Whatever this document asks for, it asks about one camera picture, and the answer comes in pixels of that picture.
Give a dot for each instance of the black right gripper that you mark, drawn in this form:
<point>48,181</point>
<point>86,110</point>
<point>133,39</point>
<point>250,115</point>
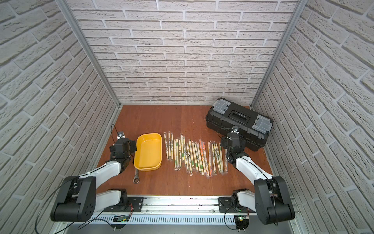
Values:
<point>224,142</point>

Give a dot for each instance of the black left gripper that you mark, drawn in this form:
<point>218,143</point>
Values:
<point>121,142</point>

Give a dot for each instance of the red striped chopsticks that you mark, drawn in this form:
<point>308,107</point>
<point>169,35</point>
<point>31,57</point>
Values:
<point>210,163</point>

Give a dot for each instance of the white sleeve chopsticks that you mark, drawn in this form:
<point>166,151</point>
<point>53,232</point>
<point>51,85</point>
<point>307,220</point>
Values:
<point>194,157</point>

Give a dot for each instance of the panda print chopsticks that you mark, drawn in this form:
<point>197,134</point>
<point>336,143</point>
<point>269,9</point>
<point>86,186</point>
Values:
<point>166,145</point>

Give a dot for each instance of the green panda chopsticks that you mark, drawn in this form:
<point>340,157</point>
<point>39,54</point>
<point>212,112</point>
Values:
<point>171,146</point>

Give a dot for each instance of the green label chopsticks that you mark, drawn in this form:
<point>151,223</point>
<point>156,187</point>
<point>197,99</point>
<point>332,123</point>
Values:
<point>176,154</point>

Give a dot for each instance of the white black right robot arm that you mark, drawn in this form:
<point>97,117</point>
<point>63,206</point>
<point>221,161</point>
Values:
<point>271,200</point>

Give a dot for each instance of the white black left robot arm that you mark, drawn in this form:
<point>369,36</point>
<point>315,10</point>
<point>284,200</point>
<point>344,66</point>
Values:
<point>77,199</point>

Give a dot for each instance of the yellow plastic storage box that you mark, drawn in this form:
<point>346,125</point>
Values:
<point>148,156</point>

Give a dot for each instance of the black plastic toolbox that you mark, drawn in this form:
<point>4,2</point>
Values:
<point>253,127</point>

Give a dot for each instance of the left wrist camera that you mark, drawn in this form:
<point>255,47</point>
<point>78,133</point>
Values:
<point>120,135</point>

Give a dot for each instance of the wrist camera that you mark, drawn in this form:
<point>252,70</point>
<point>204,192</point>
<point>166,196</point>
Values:
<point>235,129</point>
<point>120,135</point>

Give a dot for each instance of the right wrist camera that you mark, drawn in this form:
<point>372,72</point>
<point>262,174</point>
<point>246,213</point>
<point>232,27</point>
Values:
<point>235,129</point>

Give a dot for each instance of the aluminium mounting rail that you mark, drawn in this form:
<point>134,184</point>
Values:
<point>175,210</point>

